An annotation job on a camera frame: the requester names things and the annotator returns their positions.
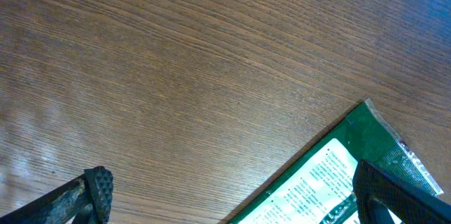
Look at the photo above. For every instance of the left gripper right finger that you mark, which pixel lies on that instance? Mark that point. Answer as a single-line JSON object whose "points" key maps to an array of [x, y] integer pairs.
{"points": [[380, 193]]}

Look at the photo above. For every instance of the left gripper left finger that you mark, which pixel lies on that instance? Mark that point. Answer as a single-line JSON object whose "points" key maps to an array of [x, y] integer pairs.
{"points": [[85, 199]]}

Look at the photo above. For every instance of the green white wipes package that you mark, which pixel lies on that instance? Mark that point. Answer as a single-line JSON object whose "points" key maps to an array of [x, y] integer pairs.
{"points": [[317, 187]]}

